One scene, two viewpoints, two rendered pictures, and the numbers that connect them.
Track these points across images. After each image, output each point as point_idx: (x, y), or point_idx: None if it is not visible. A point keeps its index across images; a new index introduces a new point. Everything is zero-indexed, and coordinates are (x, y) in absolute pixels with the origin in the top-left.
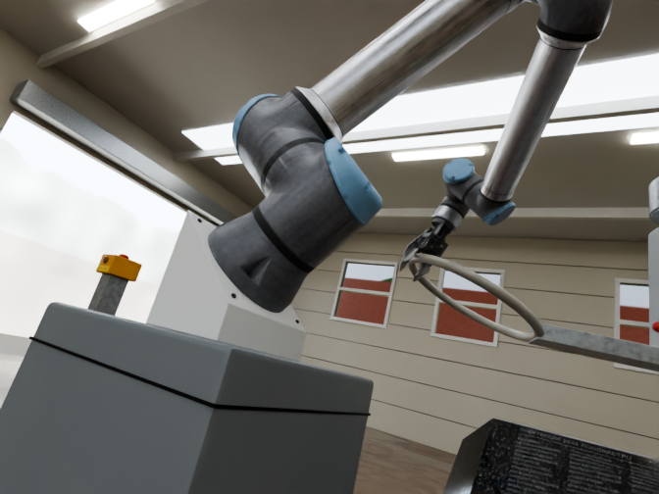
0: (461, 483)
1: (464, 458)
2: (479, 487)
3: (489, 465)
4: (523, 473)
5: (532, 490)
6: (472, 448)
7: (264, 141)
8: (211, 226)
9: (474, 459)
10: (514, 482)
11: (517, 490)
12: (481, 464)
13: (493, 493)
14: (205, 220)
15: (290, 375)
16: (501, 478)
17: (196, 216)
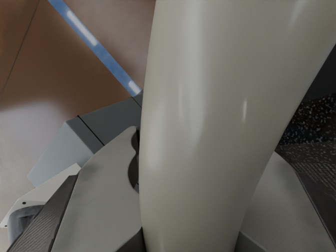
0: (291, 128)
1: (320, 113)
2: (290, 148)
3: (315, 150)
4: (335, 172)
5: (327, 177)
6: (332, 119)
7: None
8: (7, 221)
9: (314, 132)
10: (320, 167)
11: (316, 169)
12: (308, 144)
13: (297, 157)
14: (1, 222)
15: None
16: (313, 159)
17: (1, 225)
